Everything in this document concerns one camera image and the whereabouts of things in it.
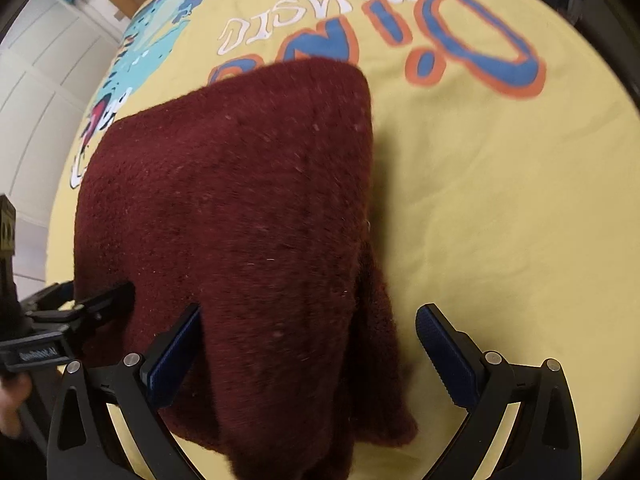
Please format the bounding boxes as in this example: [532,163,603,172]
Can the person's left hand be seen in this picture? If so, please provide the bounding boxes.
[0,374,32,439]

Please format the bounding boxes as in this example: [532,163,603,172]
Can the yellow dinosaur bedspread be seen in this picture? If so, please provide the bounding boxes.
[46,0,639,479]

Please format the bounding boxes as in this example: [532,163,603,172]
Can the dark red knit sweater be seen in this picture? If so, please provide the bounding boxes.
[74,58,418,479]

